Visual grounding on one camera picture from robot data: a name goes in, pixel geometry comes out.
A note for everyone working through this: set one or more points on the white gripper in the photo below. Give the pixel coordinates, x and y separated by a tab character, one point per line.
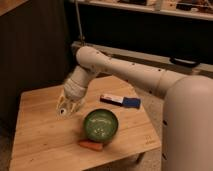
73	92

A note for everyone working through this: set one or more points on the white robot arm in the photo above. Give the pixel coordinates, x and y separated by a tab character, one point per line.
187	134

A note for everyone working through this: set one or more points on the green bowl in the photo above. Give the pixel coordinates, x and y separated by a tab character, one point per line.
100	125

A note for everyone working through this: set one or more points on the orange carrot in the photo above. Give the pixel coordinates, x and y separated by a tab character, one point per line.
91	145

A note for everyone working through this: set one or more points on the blue white rectangular box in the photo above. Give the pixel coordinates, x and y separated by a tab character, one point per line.
121	101

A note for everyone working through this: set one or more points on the vertical metal pole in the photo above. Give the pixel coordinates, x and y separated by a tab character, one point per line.
81	36

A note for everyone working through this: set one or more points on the upper shelf with clutter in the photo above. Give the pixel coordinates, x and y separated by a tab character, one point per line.
196	9

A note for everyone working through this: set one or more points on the metal shelf rail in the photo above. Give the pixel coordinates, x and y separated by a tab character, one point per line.
153	60

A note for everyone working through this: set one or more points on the black handle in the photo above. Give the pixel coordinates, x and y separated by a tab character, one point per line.
184	63

